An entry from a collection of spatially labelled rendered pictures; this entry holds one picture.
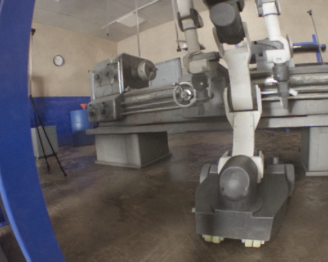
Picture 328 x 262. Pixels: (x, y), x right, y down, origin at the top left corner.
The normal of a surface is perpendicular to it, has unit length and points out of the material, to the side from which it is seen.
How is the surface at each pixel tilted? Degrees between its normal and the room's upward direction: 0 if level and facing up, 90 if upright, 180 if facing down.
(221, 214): 90
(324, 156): 90
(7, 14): 90
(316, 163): 90
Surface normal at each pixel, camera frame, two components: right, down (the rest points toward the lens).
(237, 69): -0.46, 0.29
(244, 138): -0.47, -0.40
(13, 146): 0.84, -0.04
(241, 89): -0.49, 0.04
